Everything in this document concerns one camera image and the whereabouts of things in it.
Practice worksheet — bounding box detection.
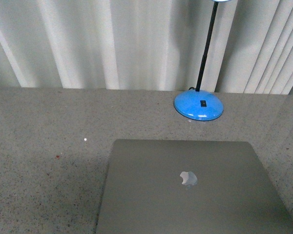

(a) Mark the grey laptop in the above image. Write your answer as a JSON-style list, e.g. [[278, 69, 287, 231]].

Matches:
[[96, 139, 293, 234]]

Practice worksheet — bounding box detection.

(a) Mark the blue desk lamp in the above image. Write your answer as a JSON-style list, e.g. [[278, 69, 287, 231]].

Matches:
[[174, 0, 238, 121]]

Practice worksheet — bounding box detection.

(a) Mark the white curtain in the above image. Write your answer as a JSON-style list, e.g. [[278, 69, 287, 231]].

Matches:
[[0, 0, 293, 95]]

